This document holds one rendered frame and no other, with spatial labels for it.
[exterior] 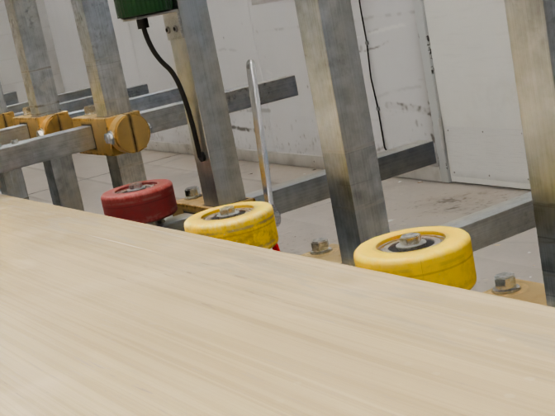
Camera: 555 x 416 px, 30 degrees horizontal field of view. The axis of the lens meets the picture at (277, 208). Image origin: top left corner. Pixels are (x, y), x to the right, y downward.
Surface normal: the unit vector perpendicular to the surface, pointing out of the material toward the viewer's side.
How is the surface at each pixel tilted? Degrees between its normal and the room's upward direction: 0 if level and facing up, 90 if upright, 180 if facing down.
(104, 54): 90
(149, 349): 0
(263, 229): 90
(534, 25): 90
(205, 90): 90
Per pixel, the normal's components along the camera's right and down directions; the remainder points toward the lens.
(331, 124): -0.82, 0.27
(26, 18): 0.54, 0.07
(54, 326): -0.18, -0.96
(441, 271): 0.28, 0.15
